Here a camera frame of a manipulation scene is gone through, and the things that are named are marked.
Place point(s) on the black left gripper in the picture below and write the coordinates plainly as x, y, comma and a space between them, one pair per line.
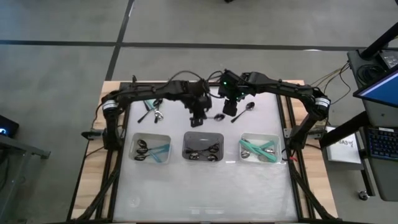
199, 104

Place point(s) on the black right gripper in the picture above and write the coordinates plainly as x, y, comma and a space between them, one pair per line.
231, 88

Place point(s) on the black metal spoon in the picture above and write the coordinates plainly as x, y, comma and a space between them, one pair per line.
194, 155
159, 102
219, 117
212, 158
249, 106
213, 147
144, 116

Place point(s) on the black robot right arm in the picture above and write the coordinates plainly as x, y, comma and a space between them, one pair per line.
280, 87

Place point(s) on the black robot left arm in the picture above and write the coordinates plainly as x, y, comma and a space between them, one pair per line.
146, 90

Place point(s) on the grey plastic bin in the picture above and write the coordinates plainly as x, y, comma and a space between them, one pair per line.
202, 138

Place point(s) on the white plastic bin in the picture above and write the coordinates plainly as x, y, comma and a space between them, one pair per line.
259, 137
164, 138

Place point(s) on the grey metal mounting plate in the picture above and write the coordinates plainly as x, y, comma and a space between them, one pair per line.
287, 133

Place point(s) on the small red connector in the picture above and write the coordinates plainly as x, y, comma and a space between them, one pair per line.
291, 158

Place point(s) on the black stand beam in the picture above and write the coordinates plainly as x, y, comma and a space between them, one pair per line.
348, 126

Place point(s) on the white labelled box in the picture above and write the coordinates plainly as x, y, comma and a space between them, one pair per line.
343, 149

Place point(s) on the black computer case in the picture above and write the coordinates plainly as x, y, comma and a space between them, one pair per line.
365, 74

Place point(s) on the monitor with blue screen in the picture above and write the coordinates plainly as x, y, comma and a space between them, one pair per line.
382, 90

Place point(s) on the black backlit keyboard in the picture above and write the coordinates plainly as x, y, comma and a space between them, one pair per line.
382, 144

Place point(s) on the grey caster wheel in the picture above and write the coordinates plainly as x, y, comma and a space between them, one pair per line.
363, 195

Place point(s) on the black slanted pole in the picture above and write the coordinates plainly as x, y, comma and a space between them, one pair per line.
382, 40

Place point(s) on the grey desk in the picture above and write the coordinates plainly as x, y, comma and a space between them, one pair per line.
382, 177

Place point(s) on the grey metal stand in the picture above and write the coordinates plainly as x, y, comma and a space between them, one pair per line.
18, 149

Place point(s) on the black box with blue light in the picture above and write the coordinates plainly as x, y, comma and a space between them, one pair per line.
7, 126

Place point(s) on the black frame clamp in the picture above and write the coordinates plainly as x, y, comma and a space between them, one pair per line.
134, 78

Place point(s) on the black metal table frame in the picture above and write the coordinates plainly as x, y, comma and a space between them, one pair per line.
202, 219

